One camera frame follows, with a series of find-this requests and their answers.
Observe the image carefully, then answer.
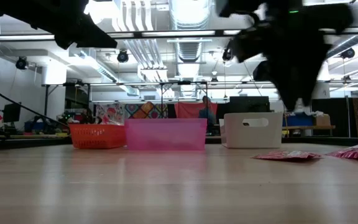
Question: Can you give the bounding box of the orange plastic basket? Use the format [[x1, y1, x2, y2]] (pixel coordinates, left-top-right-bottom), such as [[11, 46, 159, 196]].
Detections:
[[68, 123, 127, 149]]

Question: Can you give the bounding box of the white plastic bin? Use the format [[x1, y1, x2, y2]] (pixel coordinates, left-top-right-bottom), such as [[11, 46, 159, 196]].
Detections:
[[219, 111, 284, 149]]

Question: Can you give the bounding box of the black background stand frame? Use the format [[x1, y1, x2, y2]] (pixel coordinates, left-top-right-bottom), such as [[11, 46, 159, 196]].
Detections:
[[41, 79, 358, 125]]

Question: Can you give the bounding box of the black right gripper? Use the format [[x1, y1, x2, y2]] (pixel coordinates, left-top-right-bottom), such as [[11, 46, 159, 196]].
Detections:
[[228, 4, 354, 111]]

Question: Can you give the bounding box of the pink plastic bin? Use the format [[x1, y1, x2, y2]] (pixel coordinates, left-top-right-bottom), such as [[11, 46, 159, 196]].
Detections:
[[124, 118, 208, 152]]

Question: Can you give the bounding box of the hanging beige cord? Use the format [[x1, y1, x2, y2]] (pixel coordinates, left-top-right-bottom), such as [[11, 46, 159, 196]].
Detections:
[[282, 110, 289, 138]]

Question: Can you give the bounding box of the cardboard box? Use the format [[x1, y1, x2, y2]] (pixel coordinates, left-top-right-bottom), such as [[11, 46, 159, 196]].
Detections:
[[314, 113, 332, 127]]

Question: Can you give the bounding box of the blue crate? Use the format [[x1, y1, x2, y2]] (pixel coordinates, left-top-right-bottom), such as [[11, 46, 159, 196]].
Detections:
[[24, 120, 47, 131]]

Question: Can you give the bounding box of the wooden shelf board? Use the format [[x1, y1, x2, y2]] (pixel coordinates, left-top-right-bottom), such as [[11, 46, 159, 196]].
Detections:
[[282, 124, 337, 131]]

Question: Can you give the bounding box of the colourful patchwork quilt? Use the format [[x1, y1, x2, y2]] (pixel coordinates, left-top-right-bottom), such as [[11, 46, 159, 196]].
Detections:
[[124, 101, 169, 119]]

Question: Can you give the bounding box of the silver ventilation duct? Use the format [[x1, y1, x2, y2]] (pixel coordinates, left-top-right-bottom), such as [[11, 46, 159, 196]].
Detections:
[[168, 0, 213, 78]]

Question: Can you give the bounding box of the silver spiral duct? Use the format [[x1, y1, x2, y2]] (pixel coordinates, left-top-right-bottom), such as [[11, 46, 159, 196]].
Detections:
[[326, 33, 358, 60]]

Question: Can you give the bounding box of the hanging orange cloth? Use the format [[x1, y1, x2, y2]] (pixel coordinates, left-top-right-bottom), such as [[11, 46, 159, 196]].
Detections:
[[174, 101, 219, 119]]

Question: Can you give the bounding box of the person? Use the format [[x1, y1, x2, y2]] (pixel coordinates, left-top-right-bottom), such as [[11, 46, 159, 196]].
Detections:
[[198, 95, 218, 125]]

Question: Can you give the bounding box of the black partition panel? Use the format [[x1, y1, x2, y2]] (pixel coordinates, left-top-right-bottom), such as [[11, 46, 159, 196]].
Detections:
[[310, 98, 351, 138]]

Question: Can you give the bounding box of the hanging floral cloth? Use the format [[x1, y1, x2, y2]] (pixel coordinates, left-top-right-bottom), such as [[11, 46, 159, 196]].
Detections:
[[95, 103, 126, 126]]

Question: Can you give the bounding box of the black round ceiling fixture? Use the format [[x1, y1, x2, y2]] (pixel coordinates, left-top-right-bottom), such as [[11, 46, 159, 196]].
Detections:
[[15, 55, 29, 71], [221, 46, 234, 62], [116, 49, 130, 64], [340, 47, 356, 60]]

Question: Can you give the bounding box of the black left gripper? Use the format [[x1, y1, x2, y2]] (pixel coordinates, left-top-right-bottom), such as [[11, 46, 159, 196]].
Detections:
[[0, 0, 118, 50]]

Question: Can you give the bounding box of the blue storage bin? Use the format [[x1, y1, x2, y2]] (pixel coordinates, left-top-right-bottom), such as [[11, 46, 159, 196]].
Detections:
[[283, 114, 316, 127]]

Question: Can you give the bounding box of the small black monitor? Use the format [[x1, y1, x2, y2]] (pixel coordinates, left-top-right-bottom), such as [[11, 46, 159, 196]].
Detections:
[[1, 101, 22, 123]]

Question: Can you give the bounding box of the black computer monitor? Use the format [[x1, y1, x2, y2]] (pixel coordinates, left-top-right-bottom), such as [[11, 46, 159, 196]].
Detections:
[[228, 95, 270, 114]]

